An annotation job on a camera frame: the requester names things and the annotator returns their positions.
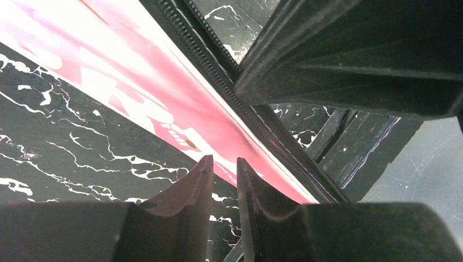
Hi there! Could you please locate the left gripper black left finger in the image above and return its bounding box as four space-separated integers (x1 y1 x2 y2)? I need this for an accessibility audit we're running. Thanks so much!
1 156 213 261

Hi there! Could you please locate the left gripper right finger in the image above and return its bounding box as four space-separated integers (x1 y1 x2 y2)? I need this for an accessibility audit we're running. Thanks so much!
237 158 462 261

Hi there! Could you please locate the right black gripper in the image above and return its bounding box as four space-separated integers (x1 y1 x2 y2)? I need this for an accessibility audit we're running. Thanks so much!
234 1 462 120

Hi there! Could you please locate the pink racket bag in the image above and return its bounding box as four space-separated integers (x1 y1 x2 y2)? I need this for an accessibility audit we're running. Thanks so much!
1 1 347 203

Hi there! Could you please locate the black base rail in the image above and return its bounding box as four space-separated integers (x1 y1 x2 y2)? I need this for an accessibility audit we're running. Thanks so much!
307 109 423 202

